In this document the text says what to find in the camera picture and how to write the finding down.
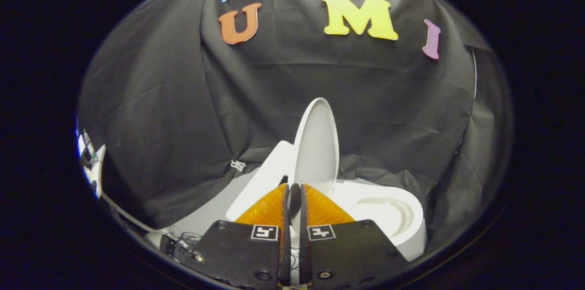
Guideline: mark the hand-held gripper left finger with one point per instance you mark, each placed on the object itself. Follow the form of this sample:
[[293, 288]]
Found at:
[[242, 258]]

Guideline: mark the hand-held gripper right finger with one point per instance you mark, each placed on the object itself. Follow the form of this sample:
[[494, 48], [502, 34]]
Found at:
[[352, 258]]

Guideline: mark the black lid pull tag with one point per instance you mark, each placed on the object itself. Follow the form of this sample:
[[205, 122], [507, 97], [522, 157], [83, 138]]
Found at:
[[295, 198]]

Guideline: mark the white toilet lid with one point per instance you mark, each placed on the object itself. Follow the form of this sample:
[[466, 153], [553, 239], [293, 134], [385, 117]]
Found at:
[[315, 153]]

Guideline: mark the white ceramic toilet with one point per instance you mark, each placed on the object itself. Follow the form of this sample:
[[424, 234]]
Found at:
[[413, 230]]

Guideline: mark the black backdrop cloth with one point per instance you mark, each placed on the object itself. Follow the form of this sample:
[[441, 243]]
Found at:
[[183, 98]]

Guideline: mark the white stand with devices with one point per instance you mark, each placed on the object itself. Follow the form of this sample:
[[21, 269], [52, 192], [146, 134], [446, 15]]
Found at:
[[95, 166]]

